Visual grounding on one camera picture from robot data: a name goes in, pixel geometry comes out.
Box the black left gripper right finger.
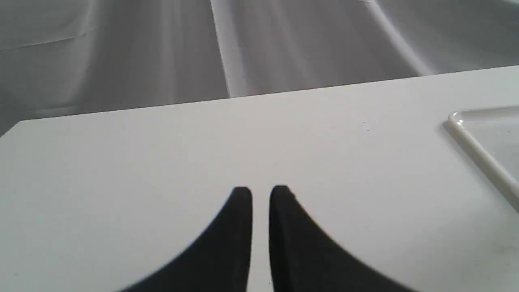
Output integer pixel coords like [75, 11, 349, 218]
[269, 185, 410, 292]

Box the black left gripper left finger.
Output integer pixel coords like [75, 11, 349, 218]
[125, 187, 253, 292]

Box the white rectangular plastic tray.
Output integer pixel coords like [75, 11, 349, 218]
[444, 105, 519, 211]

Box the grey fabric backdrop curtain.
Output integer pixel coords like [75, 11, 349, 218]
[0, 0, 518, 134]

